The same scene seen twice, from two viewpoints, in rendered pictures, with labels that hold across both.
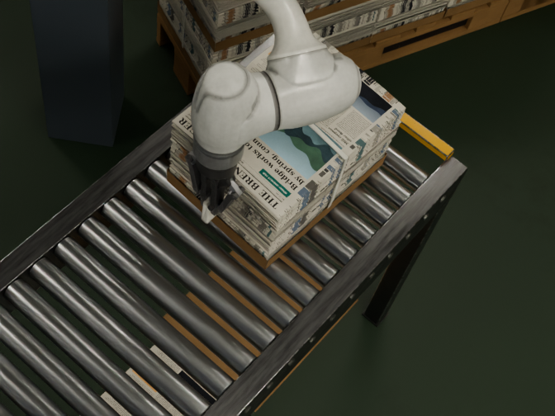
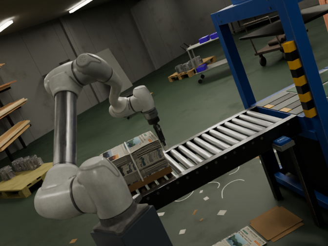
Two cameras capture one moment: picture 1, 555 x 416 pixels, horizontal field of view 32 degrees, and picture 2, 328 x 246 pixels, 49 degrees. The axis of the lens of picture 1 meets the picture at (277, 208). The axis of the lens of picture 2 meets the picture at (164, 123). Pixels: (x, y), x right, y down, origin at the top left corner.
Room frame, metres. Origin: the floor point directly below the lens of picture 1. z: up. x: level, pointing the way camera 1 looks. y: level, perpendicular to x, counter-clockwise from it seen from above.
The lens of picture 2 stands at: (2.24, 1.88, 1.64)
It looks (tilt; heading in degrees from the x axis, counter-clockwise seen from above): 15 degrees down; 232
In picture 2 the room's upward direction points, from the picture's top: 24 degrees counter-clockwise
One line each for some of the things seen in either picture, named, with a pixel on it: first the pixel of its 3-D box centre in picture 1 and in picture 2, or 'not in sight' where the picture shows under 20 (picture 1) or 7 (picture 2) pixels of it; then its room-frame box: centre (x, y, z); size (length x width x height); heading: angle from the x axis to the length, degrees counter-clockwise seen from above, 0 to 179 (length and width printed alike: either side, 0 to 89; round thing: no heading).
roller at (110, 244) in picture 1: (165, 295); (191, 155); (0.80, 0.17, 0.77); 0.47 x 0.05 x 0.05; 62
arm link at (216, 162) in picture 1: (219, 142); (150, 113); (0.93, 0.13, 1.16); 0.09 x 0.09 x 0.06
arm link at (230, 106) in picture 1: (231, 103); (141, 98); (0.94, 0.11, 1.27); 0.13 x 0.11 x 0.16; 123
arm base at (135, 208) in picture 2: not in sight; (121, 210); (1.65, 0.65, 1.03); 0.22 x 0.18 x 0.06; 7
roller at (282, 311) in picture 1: (209, 252); (174, 164); (0.91, 0.11, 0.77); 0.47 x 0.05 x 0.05; 62
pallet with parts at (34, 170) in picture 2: not in sight; (22, 174); (0.51, -4.68, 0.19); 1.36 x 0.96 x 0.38; 97
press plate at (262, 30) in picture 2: not in sight; (293, 21); (-0.09, 0.65, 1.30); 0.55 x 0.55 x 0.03; 62
